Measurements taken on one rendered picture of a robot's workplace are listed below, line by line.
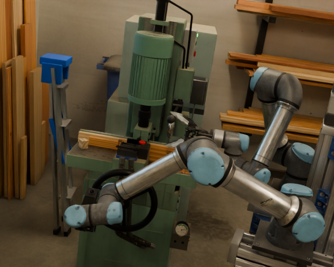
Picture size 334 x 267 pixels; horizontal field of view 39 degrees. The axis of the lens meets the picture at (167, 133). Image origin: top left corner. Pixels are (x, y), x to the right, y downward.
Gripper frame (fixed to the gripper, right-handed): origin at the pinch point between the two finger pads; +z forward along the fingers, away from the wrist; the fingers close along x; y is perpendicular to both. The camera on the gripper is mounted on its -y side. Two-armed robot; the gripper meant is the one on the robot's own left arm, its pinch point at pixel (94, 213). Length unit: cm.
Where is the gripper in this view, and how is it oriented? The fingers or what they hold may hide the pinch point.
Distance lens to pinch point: 199.2
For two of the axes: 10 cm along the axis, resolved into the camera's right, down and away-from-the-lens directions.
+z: 0.3, 2.0, 9.8
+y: -1.8, 9.7, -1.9
